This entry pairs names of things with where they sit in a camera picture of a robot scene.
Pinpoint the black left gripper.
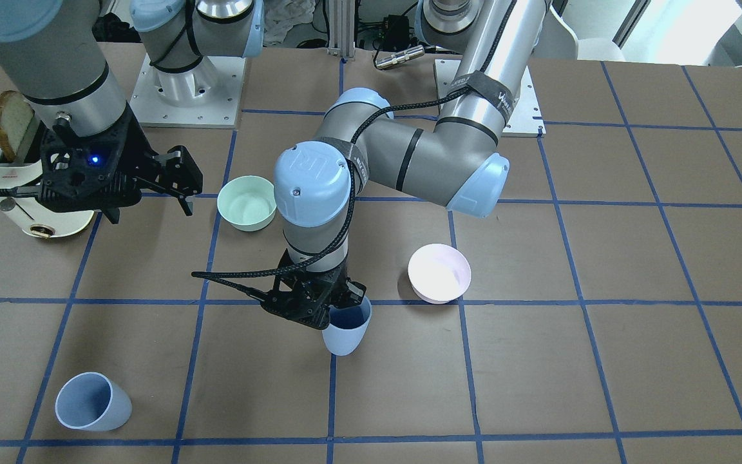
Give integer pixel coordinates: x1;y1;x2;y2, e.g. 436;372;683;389
260;262;367;330

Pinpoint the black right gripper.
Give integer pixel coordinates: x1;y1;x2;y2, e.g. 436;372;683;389
0;106;203;224

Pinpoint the blue cup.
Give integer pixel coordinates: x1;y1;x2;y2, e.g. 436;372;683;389
322;296;373;356
54;372;133;432

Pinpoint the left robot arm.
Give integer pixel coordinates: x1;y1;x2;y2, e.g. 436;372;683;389
251;1;551;330

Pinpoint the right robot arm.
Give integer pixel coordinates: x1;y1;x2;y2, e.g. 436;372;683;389
0;1;265;224

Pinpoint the bread slice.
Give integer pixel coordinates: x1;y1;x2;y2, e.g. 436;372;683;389
0;90;35;162

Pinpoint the white toaster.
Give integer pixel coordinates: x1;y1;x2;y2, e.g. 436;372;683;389
0;122;96;240

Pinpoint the green bowl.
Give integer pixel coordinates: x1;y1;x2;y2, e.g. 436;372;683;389
216;175;276;232

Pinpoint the pink bowl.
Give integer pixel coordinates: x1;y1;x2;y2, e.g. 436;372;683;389
407;244;472;304

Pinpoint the white chair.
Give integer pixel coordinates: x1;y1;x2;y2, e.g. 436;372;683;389
532;6;627;62

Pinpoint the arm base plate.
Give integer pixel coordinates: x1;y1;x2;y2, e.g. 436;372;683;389
433;59;547;137
129;57;247;130

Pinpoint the aluminium frame post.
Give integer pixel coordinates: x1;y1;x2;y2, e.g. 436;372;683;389
325;0;357;62

